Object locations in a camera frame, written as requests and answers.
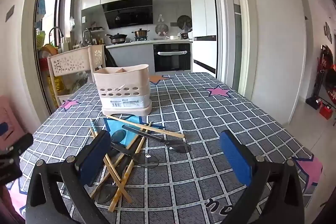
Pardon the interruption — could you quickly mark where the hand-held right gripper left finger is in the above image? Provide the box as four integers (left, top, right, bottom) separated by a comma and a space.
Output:
25, 131, 112, 224

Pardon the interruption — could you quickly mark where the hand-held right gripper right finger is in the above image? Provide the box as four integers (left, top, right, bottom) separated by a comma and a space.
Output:
219, 130, 306, 224

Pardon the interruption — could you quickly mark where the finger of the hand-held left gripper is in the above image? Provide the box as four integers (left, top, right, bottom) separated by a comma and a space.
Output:
0, 133, 34, 185

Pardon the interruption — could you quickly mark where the blue-patterned bamboo chopstick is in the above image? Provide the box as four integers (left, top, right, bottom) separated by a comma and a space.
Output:
91, 120, 132, 203

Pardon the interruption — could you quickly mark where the black-handled metal spoon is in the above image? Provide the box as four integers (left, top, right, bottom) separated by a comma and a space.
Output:
110, 142, 160, 169
110, 129, 127, 146
121, 125, 192, 154
95, 156, 135, 204

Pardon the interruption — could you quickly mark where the beige plastic utensil holder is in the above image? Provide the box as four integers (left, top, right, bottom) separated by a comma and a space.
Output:
93, 64, 153, 117

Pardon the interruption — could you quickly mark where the pink chair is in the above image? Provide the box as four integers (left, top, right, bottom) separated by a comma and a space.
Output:
0, 95, 25, 143

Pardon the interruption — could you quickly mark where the grey checked star tablecloth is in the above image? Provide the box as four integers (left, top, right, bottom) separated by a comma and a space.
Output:
8, 72, 323, 224

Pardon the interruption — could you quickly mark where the yellow oil bottle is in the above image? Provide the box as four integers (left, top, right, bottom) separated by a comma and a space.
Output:
47, 76, 66, 107

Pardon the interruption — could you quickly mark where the beige perforated trolley rack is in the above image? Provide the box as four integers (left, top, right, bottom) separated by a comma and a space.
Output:
47, 45, 107, 109

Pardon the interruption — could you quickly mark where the black plastic bag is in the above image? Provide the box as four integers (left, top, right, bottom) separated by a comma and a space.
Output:
105, 46, 118, 67

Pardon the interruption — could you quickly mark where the red box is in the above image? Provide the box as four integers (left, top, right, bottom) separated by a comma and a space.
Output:
319, 103, 334, 120

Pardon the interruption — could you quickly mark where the black built-in oven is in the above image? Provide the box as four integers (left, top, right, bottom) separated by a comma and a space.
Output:
153, 43, 192, 73

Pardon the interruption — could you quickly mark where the kitchen faucet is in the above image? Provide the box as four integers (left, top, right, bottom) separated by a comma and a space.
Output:
49, 27, 65, 53

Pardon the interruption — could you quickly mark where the black wok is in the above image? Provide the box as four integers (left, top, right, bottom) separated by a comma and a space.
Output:
106, 33, 128, 44

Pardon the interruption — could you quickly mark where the golden cooking pot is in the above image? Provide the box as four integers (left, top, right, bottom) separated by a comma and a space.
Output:
132, 29, 150, 41

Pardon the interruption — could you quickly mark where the round hanging steamer rack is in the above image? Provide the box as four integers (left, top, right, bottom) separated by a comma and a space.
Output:
155, 24, 169, 37
177, 15, 192, 30

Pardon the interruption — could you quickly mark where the white refrigerator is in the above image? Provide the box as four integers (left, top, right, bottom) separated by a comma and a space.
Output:
184, 0, 218, 75

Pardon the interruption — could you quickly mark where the black range hood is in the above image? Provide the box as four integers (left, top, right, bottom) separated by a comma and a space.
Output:
102, 0, 154, 29

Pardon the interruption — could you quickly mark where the dark wall ornament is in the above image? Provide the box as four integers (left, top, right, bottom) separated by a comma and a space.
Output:
324, 22, 334, 45

